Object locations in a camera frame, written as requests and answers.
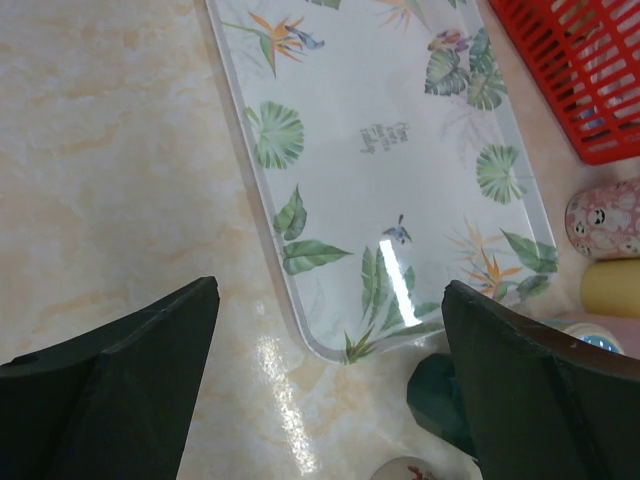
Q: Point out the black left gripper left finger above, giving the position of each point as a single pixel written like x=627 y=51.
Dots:
x=115 y=402

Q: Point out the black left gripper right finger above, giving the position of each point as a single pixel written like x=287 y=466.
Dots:
x=540 y=403

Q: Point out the light blue butterfly mug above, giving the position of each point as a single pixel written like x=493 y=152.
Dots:
x=616 y=334

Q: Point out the dark green mug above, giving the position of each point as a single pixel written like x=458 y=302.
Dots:
x=435 y=400

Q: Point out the cream floral mug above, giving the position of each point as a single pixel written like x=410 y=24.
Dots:
x=404 y=468

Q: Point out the yellow mug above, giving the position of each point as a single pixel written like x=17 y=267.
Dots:
x=611 y=288

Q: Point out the pink ghost pattern mug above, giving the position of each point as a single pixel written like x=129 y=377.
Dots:
x=603 y=223

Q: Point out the floral white serving tray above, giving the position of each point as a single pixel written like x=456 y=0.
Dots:
x=388 y=161

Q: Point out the red plastic basket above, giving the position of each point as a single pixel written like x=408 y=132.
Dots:
x=584 y=58

